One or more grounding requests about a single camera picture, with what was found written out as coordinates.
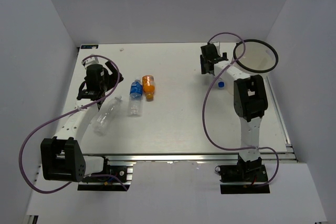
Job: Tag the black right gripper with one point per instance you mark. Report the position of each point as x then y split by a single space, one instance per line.
202 63

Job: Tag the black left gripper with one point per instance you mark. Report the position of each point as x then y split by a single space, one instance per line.
112 68

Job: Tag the blue label Pocari bottle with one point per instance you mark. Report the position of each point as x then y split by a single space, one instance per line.
135 98

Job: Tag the small blue label water bottle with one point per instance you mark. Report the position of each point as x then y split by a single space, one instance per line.
217 82

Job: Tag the orange juice bottle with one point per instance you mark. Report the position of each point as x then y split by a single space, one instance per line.
148 87

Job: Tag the clear bottle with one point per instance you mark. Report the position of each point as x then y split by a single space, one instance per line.
106 115

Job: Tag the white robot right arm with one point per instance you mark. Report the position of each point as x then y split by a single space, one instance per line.
250 103

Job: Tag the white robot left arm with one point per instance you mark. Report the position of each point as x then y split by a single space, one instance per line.
61 156

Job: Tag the white bin with black rim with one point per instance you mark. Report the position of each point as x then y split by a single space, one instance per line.
255 57

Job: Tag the black XDOF table label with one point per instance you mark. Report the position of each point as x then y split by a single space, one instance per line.
89 46

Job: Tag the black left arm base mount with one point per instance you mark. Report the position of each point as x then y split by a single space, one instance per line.
115 176

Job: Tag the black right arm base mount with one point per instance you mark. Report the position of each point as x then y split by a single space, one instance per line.
234 182

